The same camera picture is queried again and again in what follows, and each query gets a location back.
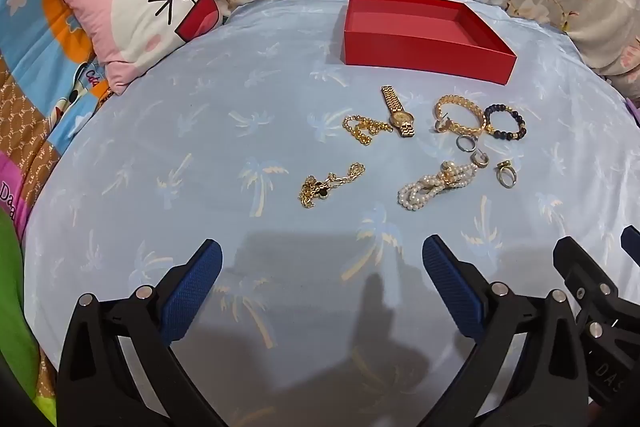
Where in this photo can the silver hoop earring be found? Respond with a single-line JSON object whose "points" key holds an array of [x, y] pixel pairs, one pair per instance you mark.
{"points": [[481, 158]]}

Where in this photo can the gold wrist watch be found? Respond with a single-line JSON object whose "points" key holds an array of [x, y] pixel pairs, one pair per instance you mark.
{"points": [[398, 113]]}

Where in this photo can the light blue palm print sheet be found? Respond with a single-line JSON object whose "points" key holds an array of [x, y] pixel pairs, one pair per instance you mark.
{"points": [[200, 147]]}

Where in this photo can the small gold hoop earring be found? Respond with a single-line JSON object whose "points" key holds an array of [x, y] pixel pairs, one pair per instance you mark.
{"points": [[441, 126]]}

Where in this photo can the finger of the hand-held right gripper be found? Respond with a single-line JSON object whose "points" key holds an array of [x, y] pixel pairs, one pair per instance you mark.
{"points": [[632, 243], [582, 272]]}

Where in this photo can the purple object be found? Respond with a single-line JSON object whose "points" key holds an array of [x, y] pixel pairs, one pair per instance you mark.
{"points": [[632, 108]]}

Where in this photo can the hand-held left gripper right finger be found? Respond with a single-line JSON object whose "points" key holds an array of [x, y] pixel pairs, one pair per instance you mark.
{"points": [[450, 287]]}

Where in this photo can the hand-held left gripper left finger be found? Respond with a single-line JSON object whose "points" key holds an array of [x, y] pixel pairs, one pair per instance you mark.
{"points": [[192, 287]]}

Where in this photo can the colourful cartoon blanket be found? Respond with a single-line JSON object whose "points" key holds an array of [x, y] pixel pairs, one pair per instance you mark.
{"points": [[35, 72]]}

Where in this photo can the white pink cat pillow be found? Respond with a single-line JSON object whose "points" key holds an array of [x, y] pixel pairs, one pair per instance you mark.
{"points": [[135, 22]]}

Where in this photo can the red cardboard box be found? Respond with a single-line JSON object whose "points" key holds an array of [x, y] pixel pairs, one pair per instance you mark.
{"points": [[425, 47]]}

